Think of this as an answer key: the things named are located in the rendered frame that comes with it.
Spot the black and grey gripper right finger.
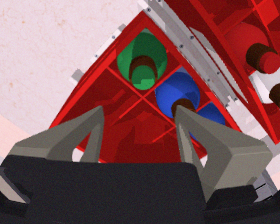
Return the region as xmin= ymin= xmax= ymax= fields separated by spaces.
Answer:
xmin=175 ymin=105 xmax=273 ymax=203

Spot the red crate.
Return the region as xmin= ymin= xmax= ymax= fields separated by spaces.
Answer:
xmin=164 ymin=0 xmax=280 ymax=145
xmin=48 ymin=10 xmax=242 ymax=163

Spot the red bottle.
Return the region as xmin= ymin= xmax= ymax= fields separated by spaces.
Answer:
xmin=224 ymin=22 xmax=280 ymax=74

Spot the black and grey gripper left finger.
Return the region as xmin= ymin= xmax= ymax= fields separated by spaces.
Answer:
xmin=7 ymin=106 xmax=105 ymax=162

